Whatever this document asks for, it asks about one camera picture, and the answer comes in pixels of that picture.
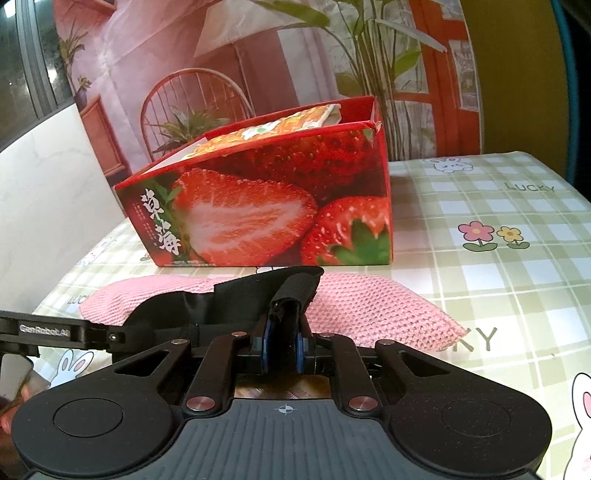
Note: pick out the red strawberry print box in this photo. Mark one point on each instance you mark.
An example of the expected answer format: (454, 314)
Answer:
(258, 217)

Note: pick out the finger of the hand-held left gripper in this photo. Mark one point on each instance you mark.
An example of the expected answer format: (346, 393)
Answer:
(108, 334)

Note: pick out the dark window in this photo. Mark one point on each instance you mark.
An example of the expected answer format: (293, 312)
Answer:
(27, 69)

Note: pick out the dark blue panel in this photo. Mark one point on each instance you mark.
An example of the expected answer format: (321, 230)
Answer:
(572, 92)

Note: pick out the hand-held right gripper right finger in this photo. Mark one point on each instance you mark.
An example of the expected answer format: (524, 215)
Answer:
(300, 353)

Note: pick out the wall poster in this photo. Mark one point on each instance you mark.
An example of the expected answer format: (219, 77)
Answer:
(300, 55)

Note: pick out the green checked rabbit tablecloth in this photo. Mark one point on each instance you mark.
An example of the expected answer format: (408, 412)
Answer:
(485, 295)

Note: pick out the person's left hand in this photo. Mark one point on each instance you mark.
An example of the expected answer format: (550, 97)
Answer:
(18, 383)

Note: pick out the pink knitted cloth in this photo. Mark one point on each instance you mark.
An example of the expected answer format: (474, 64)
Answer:
(369, 304)

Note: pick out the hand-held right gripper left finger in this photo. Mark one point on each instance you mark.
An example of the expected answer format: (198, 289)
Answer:
(265, 344)

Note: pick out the orange floral quilted pouch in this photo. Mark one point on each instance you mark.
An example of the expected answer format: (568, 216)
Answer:
(240, 134)

